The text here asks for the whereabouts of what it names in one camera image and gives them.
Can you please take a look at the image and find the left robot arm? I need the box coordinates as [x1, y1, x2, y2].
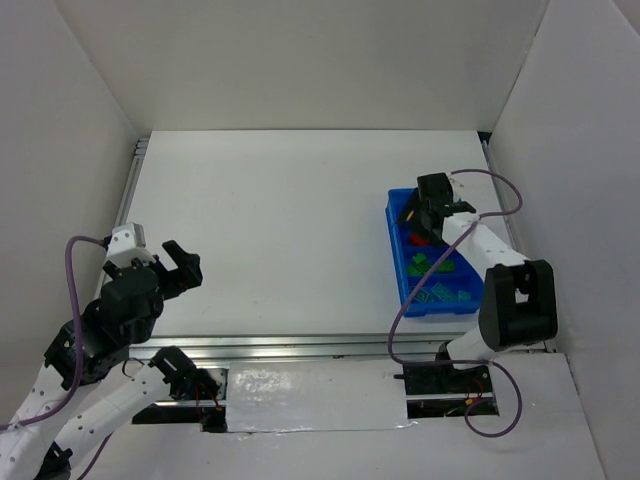
[1, 234, 203, 479]

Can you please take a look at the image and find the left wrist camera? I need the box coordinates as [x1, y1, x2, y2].
[106, 222, 153, 268]

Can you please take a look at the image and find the green square lego brick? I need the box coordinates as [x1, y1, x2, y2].
[437, 260, 456, 274]

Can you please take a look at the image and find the light blue long lego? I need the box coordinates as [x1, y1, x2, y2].
[431, 283, 457, 302]

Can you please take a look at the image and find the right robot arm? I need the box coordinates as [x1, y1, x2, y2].
[387, 168, 558, 370]

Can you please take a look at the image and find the light blue oval lego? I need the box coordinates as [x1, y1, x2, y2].
[458, 291, 472, 302]

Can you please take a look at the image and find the white foil cover plate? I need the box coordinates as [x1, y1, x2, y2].
[226, 360, 410, 433]

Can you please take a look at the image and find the blue compartment tray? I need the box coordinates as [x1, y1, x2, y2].
[385, 188, 484, 318]

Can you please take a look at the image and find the green curved lego brick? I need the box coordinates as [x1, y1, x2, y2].
[413, 253, 427, 265]

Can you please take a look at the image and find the green lego with red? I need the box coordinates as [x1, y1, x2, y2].
[416, 262, 431, 275]

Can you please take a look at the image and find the red flower lego piece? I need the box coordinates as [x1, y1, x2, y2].
[409, 233, 429, 246]

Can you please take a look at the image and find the aluminium frame rail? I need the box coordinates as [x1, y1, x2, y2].
[134, 332, 546, 361]

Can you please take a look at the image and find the small green lego brick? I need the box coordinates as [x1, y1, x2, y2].
[407, 265, 423, 276]

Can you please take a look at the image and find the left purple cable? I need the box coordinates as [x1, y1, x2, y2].
[0, 234, 114, 480]

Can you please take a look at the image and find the teal square lego brick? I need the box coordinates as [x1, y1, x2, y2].
[413, 289, 434, 304]

